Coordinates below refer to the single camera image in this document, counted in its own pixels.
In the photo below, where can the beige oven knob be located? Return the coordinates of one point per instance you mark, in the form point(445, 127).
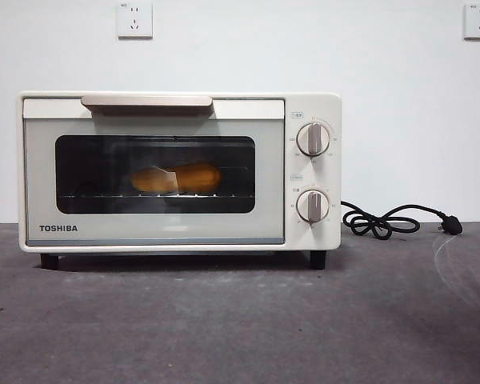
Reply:
point(313, 206)
point(313, 139)

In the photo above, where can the black oven foot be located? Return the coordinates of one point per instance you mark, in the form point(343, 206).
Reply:
point(49, 261)
point(317, 260)

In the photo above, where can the white Toshiba toaster oven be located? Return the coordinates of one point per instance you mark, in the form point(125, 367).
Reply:
point(317, 108)

